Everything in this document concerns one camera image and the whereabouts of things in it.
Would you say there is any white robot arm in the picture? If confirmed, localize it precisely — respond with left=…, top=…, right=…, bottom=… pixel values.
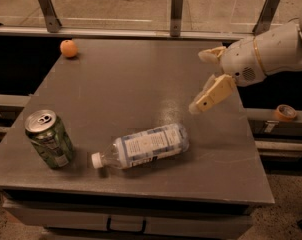
left=189, top=9, right=302, bottom=114

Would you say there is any middle metal rail bracket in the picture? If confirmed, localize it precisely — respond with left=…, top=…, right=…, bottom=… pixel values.
left=170, top=0, right=183, bottom=37

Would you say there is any metal rail bracket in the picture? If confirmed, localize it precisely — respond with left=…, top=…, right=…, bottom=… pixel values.
left=170, top=0, right=183, bottom=37
left=38, top=0, right=62, bottom=33
left=252, top=0, right=281, bottom=35

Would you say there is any clear blue-label plastic bottle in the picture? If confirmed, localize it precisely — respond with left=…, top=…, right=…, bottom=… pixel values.
left=91, top=123, right=189, bottom=169

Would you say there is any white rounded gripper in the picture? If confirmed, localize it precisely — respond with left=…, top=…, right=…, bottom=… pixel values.
left=189, top=38, right=266, bottom=114

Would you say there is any orange tape roll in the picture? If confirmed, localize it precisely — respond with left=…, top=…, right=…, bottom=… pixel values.
left=275, top=104, right=297, bottom=121

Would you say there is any left metal rail bracket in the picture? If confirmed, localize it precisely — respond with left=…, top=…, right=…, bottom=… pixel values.
left=38, top=0, right=62, bottom=33

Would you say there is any grey drawer with black handle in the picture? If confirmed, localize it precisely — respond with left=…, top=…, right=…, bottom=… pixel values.
left=4, top=200, right=252, bottom=240

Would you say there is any right metal rail bracket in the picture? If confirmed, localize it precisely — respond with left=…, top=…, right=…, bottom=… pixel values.
left=252, top=0, right=281, bottom=35

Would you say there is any green soda can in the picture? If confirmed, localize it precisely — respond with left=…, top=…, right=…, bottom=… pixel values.
left=25, top=110, right=74, bottom=169

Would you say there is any horizontal metal rail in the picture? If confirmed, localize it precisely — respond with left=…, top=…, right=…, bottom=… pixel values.
left=0, top=25, right=253, bottom=42

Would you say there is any orange fruit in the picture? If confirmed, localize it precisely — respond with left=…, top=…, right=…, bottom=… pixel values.
left=60, top=40, right=78, bottom=58

